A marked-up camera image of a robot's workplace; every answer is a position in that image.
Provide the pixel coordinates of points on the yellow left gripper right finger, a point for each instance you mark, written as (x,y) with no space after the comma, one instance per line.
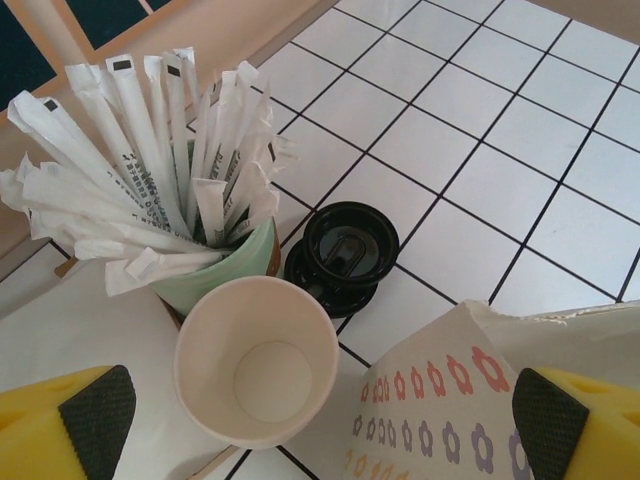
(590,430)

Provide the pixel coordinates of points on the white paper napkin stack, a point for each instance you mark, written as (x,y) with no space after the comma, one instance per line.
(100,340)

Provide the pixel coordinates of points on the black plastic cup lid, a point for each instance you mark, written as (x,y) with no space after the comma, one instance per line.
(320,300)
(350,240)

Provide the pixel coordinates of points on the white printed paper bag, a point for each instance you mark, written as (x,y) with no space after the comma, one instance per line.
(450,400)

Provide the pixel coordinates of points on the mint green straw holder cup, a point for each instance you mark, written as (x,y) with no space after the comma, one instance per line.
(225,270)

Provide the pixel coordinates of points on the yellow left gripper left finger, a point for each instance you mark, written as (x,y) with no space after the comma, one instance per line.
(50,425)

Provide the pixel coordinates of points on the stacked green paper cup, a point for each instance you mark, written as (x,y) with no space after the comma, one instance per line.
(225,325)

